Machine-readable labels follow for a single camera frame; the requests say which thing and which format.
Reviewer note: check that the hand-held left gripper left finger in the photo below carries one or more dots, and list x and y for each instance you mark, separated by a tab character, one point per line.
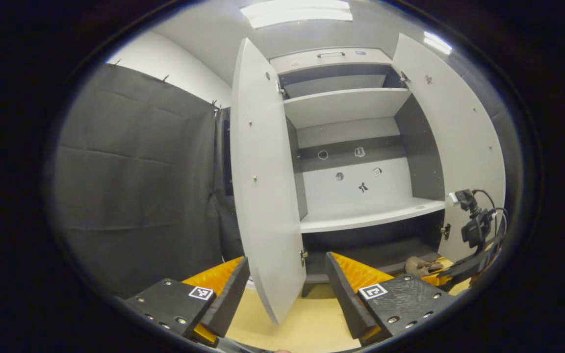
228	304

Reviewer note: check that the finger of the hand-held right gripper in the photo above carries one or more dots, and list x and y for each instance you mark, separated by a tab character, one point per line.
434	280

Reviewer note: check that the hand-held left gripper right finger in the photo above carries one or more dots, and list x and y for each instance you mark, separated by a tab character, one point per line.
344	294

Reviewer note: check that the brown fuzzy shoe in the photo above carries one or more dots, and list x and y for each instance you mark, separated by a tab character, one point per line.
417	267

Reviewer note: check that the white cabinet door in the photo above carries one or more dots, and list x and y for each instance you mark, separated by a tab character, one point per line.
263	171
464	137

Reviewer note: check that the white shoe cabinet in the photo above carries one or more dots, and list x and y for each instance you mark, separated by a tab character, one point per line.
346	105

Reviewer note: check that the black backdrop cloth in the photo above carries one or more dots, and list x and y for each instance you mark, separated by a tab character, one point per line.
130	186

